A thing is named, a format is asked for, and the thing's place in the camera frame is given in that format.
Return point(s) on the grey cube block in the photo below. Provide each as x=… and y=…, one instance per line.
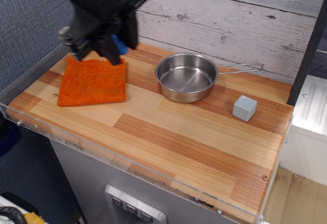
x=244, y=108

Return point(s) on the stainless steel pot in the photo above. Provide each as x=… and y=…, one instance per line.
x=187, y=77

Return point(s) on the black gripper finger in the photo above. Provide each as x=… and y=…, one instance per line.
x=107, y=48
x=129, y=30

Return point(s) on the silver dispenser button panel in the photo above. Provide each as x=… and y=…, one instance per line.
x=129, y=209

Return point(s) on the clear acrylic guard rail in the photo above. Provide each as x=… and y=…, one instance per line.
x=211, y=161

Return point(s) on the silver toy fridge cabinet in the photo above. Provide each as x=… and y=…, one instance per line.
x=186, y=192

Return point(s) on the orange folded cloth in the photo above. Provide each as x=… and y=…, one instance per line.
x=92, y=82

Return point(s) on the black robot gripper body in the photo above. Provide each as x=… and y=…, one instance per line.
x=92, y=19

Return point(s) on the blue handled metal spoon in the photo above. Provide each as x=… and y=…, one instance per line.
x=121, y=46

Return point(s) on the dark grey right post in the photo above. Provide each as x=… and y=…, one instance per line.
x=308, y=56

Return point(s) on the white side cabinet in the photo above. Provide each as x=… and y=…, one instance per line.
x=304, y=152

